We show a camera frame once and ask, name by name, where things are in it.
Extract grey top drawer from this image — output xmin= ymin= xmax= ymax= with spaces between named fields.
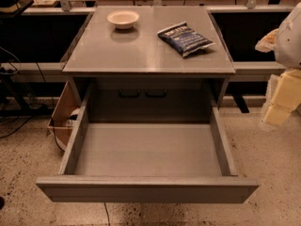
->
xmin=36 ymin=87 xmax=259 ymax=203

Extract blue chip bag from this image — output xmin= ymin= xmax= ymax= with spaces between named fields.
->
xmin=157 ymin=22 xmax=214 ymax=57

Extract black floor cable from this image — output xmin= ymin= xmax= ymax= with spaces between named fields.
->
xmin=103 ymin=202 xmax=111 ymax=226

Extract grey drawer cabinet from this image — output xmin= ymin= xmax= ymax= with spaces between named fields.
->
xmin=64 ymin=7 xmax=234 ymax=122

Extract white ceramic bowl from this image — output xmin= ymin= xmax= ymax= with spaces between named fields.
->
xmin=107 ymin=10 xmax=139 ymax=30

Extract brown cardboard box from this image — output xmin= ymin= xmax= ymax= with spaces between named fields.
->
xmin=47 ymin=81 xmax=80 ymax=151

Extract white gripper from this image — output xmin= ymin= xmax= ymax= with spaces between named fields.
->
xmin=255 ymin=3 xmax=301 ymax=130

